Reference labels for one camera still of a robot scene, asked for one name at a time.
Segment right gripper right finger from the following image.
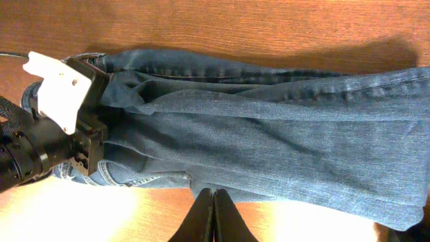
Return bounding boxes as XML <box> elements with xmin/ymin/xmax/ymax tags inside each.
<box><xmin>214</xmin><ymin>190</ymin><xmax>258</xmax><ymax>242</ymax></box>

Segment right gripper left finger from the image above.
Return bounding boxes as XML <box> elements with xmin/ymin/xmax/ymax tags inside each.
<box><xmin>169</xmin><ymin>188</ymin><xmax>214</xmax><ymax>242</ymax></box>

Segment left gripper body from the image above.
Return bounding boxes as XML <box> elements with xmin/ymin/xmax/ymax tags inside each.
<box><xmin>66</xmin><ymin>58</ymin><xmax>110</xmax><ymax>176</ymax></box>

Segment blue denim jeans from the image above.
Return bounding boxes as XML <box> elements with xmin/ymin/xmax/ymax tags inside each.
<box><xmin>53</xmin><ymin>49</ymin><xmax>429</xmax><ymax>231</ymax></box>

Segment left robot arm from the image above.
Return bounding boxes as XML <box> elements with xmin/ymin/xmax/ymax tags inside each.
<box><xmin>1</xmin><ymin>56</ymin><xmax>110</xmax><ymax>192</ymax></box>

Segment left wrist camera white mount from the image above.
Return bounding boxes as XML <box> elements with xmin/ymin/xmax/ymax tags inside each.
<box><xmin>23</xmin><ymin>51</ymin><xmax>91</xmax><ymax>135</ymax></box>

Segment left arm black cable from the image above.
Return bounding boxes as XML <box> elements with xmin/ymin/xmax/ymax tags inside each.
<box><xmin>0</xmin><ymin>51</ymin><xmax>30</xmax><ymax>60</ymax></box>

